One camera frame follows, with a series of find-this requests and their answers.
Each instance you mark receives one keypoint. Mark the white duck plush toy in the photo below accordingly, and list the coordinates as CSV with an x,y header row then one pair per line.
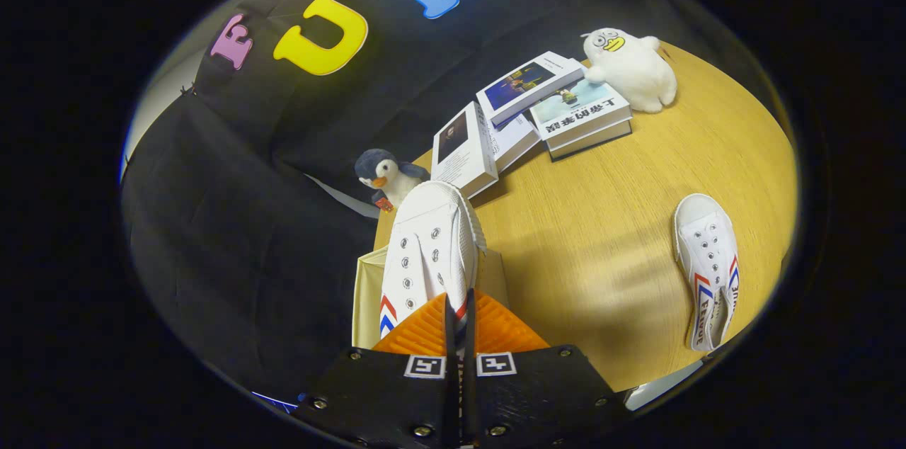
x,y
633,70

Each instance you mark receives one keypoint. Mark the grey penguin plush toy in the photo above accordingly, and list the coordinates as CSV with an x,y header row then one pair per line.
x,y
393,176

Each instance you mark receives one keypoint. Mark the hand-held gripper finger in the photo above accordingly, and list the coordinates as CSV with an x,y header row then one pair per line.
x,y
451,392
468,392

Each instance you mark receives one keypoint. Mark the black backdrop cloth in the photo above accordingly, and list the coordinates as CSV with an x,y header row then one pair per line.
x,y
233,222

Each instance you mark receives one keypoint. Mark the white striped canvas shoe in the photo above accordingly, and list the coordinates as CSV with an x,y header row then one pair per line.
x,y
432,251
708,251

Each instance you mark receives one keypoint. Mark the plain white book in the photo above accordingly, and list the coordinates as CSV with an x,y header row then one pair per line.
x,y
513,141

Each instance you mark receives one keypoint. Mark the thick white-edged book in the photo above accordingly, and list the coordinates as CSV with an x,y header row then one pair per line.
x,y
591,143

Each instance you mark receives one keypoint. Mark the book with teal landscape cover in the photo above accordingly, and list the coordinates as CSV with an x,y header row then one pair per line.
x,y
577,109

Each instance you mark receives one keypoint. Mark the book with blue photo cover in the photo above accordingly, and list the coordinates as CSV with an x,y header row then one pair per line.
x,y
527,84

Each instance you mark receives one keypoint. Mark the beige fabric storage box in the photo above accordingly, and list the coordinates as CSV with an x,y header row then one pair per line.
x,y
367,300

